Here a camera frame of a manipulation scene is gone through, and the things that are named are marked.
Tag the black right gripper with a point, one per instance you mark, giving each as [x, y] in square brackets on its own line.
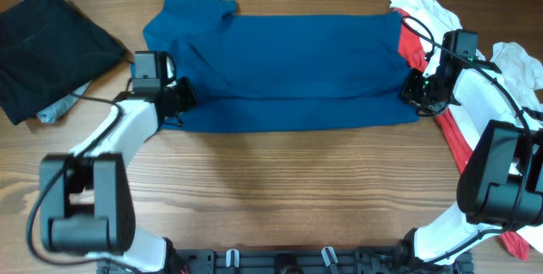
[408, 94]

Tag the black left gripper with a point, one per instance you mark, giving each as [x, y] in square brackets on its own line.
[188, 97]

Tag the blue polo shirt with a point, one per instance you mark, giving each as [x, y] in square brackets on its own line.
[283, 72]

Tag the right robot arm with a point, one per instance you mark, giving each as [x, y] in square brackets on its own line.
[495, 193]

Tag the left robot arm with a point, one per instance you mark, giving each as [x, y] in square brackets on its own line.
[85, 205]

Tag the red shirt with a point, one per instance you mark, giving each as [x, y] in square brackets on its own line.
[461, 151]

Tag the white printed shirt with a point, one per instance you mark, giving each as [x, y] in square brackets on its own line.
[523, 76]

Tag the grey folded garment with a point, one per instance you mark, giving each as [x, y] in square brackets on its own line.
[55, 111]

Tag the black folded garment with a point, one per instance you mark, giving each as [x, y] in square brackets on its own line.
[49, 49]

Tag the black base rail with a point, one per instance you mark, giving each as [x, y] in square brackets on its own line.
[363, 260]

